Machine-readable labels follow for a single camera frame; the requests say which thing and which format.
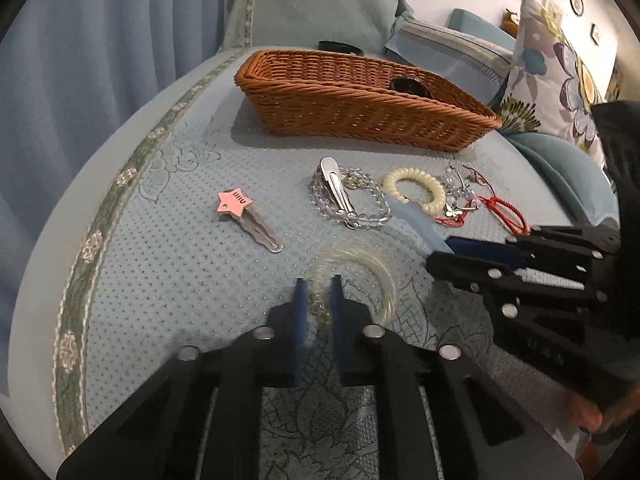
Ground red cord bracelet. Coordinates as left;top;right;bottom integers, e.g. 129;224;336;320
434;164;533;238

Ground crystal charm bracelet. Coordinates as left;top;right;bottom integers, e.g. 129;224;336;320
441;159;484;221

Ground clear spiral hair tie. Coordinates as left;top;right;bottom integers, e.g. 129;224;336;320
305;245;399;328

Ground cream spiral hair tie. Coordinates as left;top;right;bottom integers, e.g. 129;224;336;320
380;167;446;216

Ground pink star hair clip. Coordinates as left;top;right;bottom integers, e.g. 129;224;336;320
217;188;283;254

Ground clear bead bracelet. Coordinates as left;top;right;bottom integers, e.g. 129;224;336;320
308;162;394;231

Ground silver hair clip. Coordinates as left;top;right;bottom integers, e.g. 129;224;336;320
319;156;359;230

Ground black wrist watch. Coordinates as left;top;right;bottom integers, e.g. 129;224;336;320
388;76;434;100

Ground person's right hand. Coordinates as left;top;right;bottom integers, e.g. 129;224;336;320
566;391;628;434

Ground teal pillow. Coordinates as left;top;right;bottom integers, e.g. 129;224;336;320
504;132;620;228

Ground light blue bed cover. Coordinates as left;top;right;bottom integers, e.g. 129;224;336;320
9;50;582;479

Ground floral pillow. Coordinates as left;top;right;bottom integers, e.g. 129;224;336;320
498;0;605;167

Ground folded striped blanket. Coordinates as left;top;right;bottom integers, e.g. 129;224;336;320
385;15;512;107

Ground orange wicker basket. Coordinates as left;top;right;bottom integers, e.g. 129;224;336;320
234;49;501;153

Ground brown plush toy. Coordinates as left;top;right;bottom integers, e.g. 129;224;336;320
501;9;520;38

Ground blue sofa back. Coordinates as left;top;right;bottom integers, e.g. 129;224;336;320
447;9;516;51

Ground teal headboard cushion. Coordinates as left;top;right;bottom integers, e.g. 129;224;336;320
221;0;412;54

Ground blue curtain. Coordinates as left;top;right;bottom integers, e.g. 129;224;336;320
0;0;227;396

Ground round wall clock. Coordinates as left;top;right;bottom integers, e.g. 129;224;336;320
570;0;585;16

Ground black strap on bed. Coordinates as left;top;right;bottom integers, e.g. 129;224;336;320
316;39;366;58

